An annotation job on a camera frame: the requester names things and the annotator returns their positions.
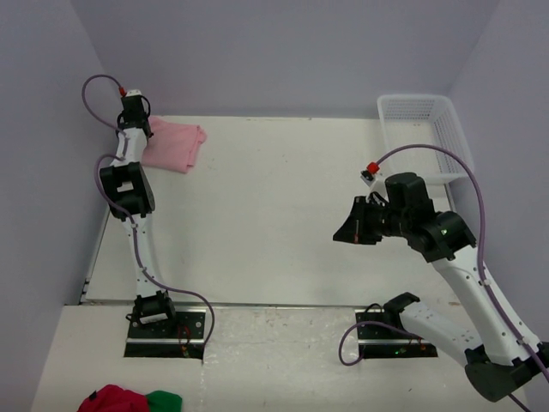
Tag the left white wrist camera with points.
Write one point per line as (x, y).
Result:
(129, 92)

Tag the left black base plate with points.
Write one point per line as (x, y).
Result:
(179, 338)

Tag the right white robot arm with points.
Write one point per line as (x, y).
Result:
(500, 354)

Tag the pink t shirt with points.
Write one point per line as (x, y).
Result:
(173, 147)

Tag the red folded t shirt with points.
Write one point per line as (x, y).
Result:
(112, 398)

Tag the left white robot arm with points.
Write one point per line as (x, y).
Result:
(131, 201)

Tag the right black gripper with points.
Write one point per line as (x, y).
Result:
(355, 228)

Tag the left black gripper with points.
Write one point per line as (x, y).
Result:
(144, 117)

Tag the green folded t shirt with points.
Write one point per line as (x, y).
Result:
(164, 401)

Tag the white plastic basket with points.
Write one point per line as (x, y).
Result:
(429, 119)

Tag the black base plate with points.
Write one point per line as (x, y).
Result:
(179, 338)
(377, 342)

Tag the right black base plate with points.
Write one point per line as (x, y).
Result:
(377, 342)

